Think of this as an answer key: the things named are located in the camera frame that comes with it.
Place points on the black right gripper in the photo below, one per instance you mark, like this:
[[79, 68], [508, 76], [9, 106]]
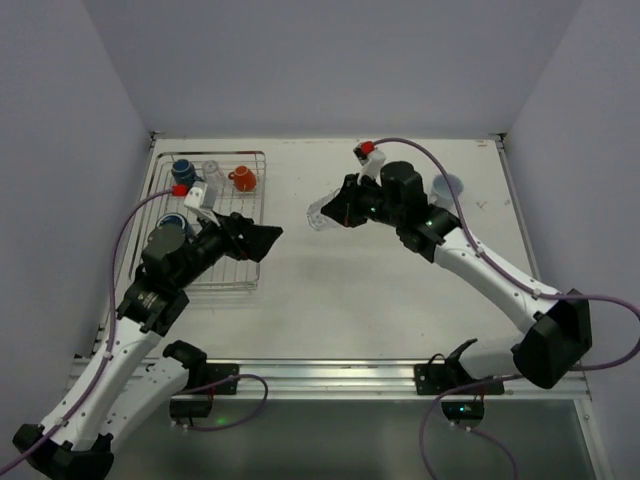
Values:
[[351, 201]]

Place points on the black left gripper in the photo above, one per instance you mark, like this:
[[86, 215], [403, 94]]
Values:
[[235, 237]]

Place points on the clear plastic cup front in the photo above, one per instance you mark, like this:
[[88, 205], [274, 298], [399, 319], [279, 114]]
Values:
[[316, 219]]

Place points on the grey ceramic mug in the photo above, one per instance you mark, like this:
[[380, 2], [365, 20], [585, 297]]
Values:
[[445, 190]]

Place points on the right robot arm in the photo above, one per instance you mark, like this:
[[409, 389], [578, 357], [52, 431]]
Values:
[[553, 334]]

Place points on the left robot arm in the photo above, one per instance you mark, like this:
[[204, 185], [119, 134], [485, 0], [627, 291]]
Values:
[[78, 439]]

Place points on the orange ceramic cup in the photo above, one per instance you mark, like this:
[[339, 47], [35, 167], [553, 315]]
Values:
[[243, 179]]

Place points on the clear glass cup rear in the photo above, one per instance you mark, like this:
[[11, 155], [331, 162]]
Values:
[[213, 175]]

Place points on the dark blue mug front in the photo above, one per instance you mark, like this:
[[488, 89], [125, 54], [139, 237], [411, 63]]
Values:
[[177, 219]]

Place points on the dark blue mug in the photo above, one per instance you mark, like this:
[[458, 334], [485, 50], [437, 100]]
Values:
[[185, 177], [177, 219]]

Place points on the dark blue mug rear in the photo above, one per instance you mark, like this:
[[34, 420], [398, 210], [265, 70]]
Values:
[[185, 177]]

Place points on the black right controller box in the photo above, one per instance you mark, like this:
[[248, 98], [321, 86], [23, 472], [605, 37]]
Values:
[[466, 414]]

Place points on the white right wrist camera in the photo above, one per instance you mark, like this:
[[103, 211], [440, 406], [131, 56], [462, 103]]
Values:
[[371, 160]]

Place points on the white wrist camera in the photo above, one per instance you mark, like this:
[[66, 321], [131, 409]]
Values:
[[200, 201], [371, 160]]

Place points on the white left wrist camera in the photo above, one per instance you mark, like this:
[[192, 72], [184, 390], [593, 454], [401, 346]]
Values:
[[200, 201]]

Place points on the metal wire dish rack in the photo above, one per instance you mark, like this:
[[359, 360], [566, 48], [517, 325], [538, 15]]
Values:
[[226, 274]]

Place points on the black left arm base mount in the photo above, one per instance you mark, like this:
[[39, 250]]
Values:
[[210, 370]]

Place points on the aluminium frame rail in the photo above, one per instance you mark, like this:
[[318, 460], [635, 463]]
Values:
[[379, 380]]

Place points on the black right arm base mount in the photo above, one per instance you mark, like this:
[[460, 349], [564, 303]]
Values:
[[440, 374]]

